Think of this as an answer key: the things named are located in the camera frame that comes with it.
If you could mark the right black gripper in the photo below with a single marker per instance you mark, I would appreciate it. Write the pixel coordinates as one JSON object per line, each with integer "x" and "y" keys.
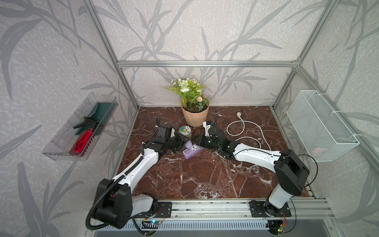
{"x": 200, "y": 138}

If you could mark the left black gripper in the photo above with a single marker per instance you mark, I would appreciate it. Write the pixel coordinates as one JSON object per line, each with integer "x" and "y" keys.
{"x": 181, "y": 140}

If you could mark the purple power strip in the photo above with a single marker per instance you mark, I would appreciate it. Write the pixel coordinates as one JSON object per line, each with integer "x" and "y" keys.
{"x": 192, "y": 151}

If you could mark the purple earbuds case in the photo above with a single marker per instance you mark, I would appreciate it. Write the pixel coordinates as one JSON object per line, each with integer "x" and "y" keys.
{"x": 188, "y": 144}

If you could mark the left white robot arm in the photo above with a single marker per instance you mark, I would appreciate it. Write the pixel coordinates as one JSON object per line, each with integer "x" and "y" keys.
{"x": 114, "y": 204}

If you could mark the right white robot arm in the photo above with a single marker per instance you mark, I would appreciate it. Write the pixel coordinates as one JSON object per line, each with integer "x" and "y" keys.
{"x": 291, "y": 172}

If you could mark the round tin can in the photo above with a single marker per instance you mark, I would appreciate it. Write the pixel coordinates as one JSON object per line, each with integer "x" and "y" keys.
{"x": 186, "y": 131}

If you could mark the beige flower pot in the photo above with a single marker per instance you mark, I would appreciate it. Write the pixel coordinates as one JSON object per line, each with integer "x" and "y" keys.
{"x": 195, "y": 113}

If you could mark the green artificial flowering plant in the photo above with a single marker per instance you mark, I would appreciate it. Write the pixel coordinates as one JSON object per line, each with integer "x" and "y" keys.
{"x": 191, "y": 94}

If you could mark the pink object in basket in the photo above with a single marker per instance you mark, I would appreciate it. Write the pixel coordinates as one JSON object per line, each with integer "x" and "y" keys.
{"x": 319, "y": 151}

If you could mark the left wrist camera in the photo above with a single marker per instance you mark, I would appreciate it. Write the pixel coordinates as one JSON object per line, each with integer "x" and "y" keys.
{"x": 165, "y": 132}

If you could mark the red handled pruning shears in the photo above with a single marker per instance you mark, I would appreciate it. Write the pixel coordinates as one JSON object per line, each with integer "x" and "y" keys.
{"x": 85, "y": 137}

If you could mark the clear plastic wall tray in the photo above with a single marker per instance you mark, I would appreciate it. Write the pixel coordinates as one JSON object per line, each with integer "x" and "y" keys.
{"x": 79, "y": 135}

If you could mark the white wire mesh basket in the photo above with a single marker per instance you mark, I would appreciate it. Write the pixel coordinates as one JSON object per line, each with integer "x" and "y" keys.
{"x": 319, "y": 125}

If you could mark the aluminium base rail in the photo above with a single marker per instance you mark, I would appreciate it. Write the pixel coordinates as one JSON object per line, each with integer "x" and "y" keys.
{"x": 239, "y": 209}

